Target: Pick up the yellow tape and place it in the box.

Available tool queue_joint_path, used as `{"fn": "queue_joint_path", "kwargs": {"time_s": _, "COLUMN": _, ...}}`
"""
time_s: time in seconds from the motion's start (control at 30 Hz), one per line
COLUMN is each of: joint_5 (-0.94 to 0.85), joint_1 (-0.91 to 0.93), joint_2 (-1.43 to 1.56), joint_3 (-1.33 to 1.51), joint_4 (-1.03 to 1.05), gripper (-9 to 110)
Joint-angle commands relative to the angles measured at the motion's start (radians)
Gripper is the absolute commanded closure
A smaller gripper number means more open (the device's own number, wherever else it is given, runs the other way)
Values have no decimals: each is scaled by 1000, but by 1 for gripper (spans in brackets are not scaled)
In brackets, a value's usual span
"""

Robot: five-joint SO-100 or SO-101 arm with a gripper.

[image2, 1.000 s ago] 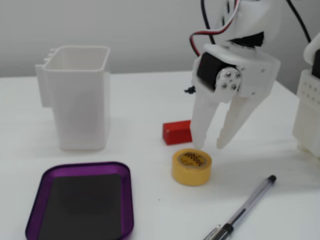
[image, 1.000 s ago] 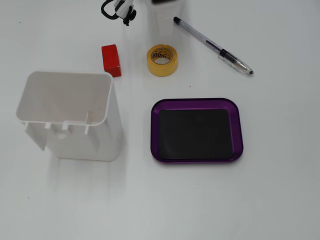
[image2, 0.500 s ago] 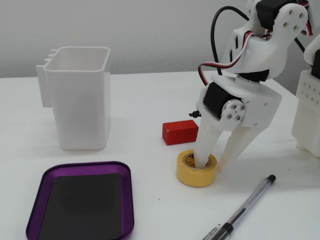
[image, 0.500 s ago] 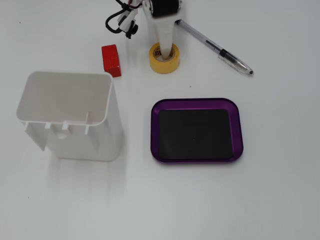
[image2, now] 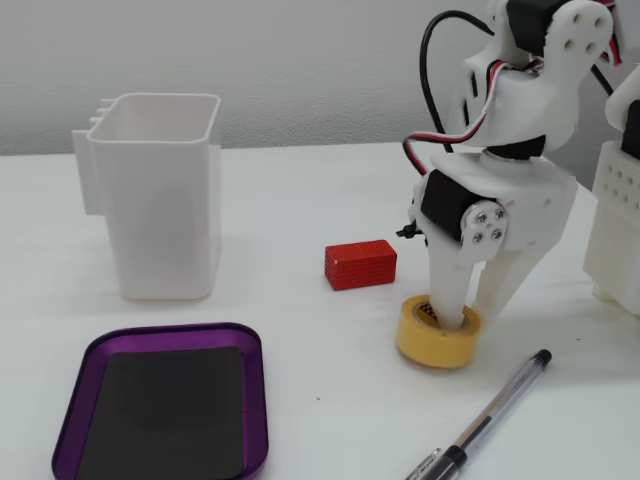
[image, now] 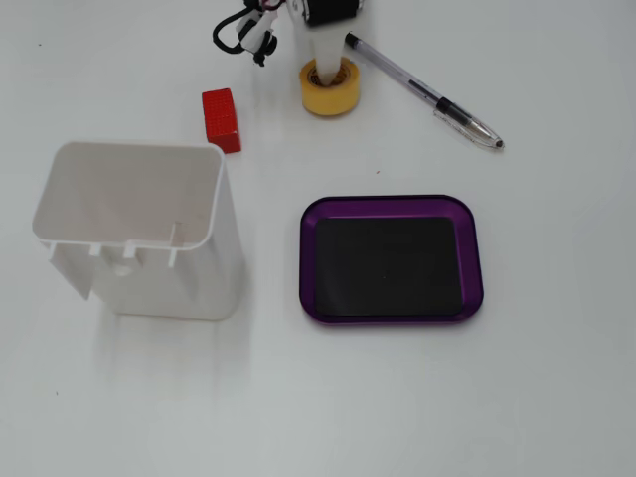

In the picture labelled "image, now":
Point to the black tray mat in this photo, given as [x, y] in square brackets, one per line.
[387, 268]

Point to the tall white plastic box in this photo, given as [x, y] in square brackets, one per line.
[129, 194]

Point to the clear black ballpoint pen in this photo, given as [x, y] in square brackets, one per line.
[397, 72]

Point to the yellow masking tape roll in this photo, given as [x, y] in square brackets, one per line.
[330, 99]

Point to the red perforated block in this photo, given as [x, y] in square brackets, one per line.
[221, 116]

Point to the purple metal tray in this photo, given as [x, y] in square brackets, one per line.
[472, 258]

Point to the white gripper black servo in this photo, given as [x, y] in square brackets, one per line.
[322, 46]

